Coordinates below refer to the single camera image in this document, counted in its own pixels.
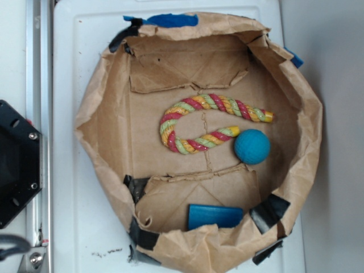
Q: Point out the blue rectangular block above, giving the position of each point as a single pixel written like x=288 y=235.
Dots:
x=223 y=217

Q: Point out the aluminium frame rail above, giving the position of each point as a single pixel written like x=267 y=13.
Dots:
x=39 y=68

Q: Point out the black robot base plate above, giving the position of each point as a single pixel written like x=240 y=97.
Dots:
x=20 y=163

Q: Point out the blue tape strip top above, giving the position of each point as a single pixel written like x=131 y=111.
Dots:
x=166 y=20

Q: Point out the blue tape piece right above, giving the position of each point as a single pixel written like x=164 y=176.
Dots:
x=297 y=61

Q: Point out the pink green yellow rope toy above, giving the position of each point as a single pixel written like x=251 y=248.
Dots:
x=206 y=102

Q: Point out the brown paper bag tray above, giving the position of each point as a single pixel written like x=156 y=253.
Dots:
x=150 y=187

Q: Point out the blue dimpled ball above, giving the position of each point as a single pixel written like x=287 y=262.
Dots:
x=252 y=147

